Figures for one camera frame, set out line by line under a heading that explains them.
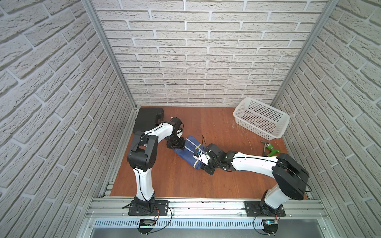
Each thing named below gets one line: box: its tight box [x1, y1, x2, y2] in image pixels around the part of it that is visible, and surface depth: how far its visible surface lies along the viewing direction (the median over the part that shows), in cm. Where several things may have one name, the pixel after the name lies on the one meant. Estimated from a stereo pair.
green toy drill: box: [265, 143, 281, 158], surface depth 96 cm
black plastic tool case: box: [132, 107, 165, 133], surface depth 109 cm
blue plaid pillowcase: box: [173, 135, 205, 170], surface depth 94 cm
